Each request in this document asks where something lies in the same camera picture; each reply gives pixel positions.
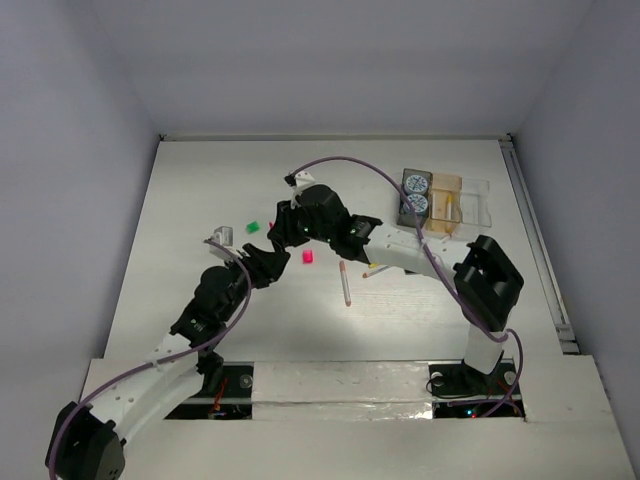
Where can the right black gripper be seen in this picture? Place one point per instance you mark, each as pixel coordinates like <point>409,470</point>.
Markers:
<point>284,228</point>

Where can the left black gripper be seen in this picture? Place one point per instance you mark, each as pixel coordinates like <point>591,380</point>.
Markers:
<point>255,263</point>

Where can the green highlighter cap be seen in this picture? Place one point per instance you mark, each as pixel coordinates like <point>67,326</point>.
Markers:
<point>253,227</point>

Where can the pink highlighter cap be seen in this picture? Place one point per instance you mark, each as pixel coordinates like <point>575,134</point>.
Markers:
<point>307,256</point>

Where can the blue white round jar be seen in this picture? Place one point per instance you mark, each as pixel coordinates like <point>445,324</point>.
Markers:
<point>416,184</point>

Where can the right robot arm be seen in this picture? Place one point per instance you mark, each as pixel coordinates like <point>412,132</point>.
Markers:
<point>479,274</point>

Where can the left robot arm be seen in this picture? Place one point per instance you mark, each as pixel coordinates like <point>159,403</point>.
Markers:
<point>91,436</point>

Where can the pink white marker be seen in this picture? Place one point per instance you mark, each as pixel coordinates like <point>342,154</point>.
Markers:
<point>345,283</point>

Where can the orange white marker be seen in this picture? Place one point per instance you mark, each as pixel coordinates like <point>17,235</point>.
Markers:
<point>372,272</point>

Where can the dark grey container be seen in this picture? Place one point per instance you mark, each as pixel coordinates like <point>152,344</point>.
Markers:
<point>408,220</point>

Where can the clear plastic container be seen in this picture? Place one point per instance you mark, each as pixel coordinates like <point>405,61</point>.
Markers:
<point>474,207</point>

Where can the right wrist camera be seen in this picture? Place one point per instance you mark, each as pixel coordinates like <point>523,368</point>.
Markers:
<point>299,181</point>

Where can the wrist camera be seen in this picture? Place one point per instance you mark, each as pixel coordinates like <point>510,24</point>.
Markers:
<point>223,235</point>
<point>299,181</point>

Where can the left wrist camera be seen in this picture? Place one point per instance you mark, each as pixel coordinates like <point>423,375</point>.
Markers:
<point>223,235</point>

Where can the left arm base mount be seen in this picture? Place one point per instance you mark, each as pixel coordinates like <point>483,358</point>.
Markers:
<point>232,400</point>

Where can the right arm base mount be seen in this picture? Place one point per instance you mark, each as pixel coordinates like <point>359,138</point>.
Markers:
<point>459,392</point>

